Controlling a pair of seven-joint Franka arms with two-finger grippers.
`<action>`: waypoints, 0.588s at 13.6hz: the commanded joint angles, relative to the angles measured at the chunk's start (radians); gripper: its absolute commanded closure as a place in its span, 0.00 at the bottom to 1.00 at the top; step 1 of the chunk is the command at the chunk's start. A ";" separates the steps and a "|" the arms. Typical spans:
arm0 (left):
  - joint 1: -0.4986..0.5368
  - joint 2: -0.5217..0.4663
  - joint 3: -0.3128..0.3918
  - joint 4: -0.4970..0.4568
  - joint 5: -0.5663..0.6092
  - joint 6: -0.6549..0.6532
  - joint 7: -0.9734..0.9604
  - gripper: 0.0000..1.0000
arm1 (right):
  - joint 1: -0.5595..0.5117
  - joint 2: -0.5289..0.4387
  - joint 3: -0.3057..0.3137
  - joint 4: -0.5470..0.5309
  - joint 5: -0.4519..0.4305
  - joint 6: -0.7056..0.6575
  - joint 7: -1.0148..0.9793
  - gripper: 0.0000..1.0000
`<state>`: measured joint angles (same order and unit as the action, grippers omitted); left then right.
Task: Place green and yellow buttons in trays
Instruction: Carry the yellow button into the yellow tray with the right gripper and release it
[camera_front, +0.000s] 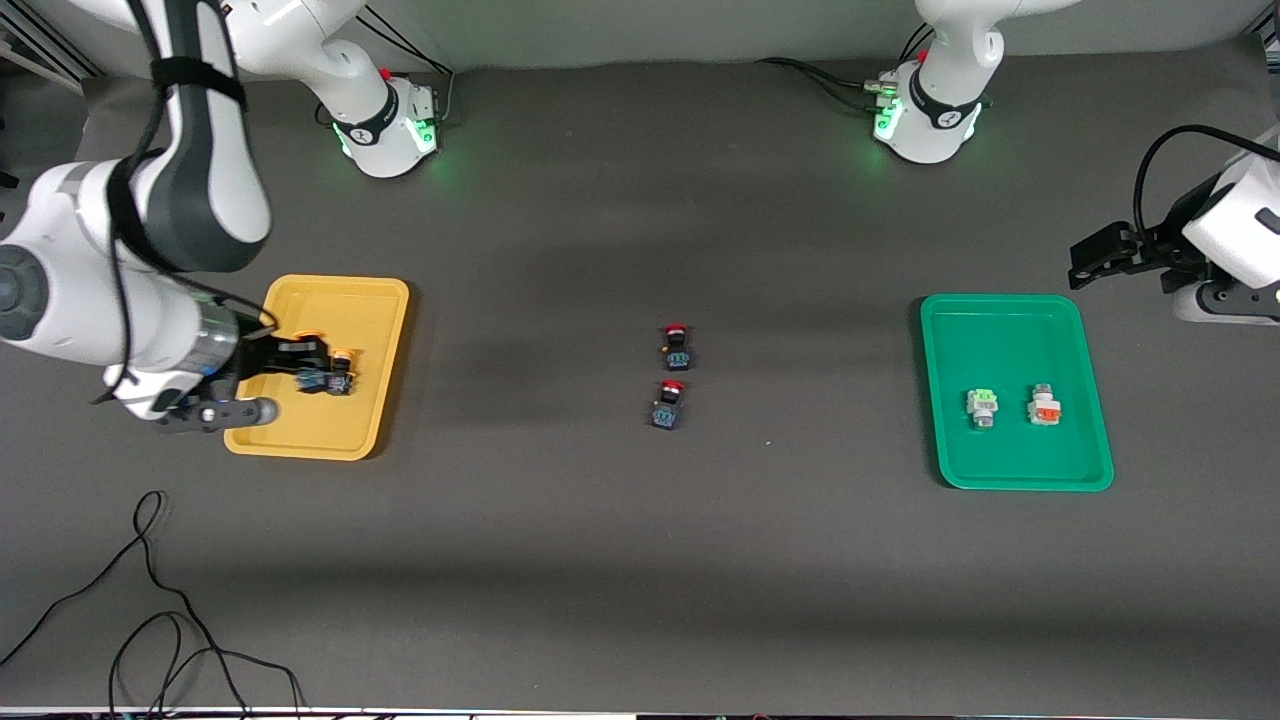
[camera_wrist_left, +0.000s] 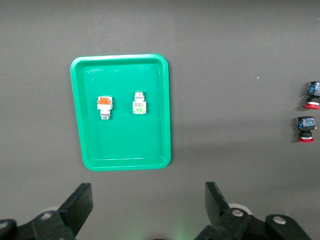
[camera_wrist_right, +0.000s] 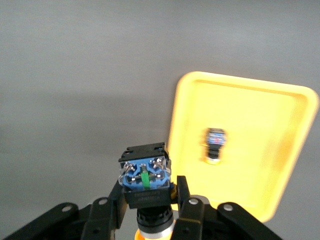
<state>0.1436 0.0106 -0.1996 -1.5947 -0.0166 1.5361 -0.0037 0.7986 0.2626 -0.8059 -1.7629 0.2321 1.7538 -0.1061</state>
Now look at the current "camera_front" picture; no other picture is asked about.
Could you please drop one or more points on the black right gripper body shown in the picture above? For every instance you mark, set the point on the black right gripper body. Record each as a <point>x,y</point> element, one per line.
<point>258,358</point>

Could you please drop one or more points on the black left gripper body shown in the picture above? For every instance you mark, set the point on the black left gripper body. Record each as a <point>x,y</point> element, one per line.
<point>1166,247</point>

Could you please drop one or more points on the push button orange contact block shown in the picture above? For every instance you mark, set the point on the push button orange contact block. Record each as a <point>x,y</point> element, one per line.
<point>1044,408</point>

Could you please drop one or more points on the push button green contact block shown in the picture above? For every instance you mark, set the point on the push button green contact block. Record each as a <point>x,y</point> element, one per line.
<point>983,405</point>

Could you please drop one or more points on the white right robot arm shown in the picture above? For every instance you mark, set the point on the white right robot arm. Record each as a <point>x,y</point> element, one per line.
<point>70,220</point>

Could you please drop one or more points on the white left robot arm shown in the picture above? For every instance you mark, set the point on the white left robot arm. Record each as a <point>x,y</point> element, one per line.
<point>1240,220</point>

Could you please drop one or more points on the yellow plastic tray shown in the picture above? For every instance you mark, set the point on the yellow plastic tray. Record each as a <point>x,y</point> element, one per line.
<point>370,420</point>

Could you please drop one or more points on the green plastic tray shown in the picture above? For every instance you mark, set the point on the green plastic tray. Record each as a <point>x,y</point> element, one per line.
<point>1015,340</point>

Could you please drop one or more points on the red push button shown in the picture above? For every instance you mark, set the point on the red push button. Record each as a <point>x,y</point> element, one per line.
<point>667,412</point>
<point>678,355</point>

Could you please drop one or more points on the aluminium frame rail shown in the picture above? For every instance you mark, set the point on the aluminium frame rail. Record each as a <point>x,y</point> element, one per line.
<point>1272,35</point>
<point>40,45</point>

